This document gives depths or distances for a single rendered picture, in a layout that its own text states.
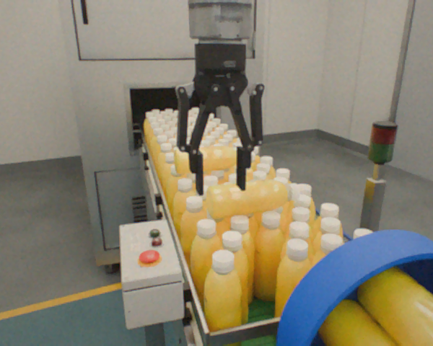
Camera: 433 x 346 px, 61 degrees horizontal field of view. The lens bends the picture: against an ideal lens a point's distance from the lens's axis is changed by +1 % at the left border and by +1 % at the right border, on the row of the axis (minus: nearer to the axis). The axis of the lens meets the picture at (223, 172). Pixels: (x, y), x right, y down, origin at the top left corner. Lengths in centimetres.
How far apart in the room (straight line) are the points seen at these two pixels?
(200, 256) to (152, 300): 16
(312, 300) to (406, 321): 10
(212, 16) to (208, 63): 6
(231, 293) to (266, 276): 20
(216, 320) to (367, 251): 33
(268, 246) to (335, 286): 37
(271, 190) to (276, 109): 465
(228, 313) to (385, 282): 30
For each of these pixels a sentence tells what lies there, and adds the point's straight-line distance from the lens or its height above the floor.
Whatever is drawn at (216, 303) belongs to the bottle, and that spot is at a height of 103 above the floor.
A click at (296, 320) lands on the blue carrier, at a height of 114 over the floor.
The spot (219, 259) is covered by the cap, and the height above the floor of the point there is 111.
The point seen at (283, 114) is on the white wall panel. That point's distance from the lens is 550.
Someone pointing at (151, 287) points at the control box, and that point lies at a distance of 66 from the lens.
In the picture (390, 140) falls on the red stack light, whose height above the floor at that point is 122.
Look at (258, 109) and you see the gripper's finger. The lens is 58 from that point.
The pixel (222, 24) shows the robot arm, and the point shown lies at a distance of 52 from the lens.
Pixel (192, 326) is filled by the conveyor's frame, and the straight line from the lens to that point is 84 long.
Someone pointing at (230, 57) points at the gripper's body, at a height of 145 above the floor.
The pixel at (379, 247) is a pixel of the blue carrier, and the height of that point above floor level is 123.
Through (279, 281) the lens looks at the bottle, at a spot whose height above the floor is 103.
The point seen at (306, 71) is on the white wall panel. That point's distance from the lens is 562.
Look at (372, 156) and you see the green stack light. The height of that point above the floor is 117.
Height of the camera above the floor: 147
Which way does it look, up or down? 20 degrees down
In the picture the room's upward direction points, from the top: straight up
